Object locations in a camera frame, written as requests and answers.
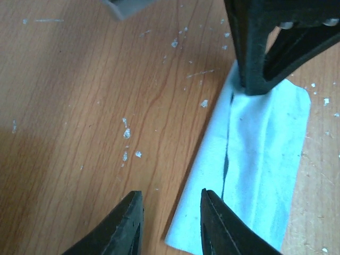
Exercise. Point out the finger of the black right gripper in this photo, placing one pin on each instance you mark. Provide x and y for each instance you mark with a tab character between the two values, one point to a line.
251	22
303	40

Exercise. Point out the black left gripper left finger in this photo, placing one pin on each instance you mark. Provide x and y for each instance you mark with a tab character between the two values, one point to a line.
120	232

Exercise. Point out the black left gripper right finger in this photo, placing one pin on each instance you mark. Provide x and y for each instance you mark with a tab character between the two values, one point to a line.
223	232

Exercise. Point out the light blue cleaning cloth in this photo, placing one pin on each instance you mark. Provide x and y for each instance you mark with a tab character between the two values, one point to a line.
249	156

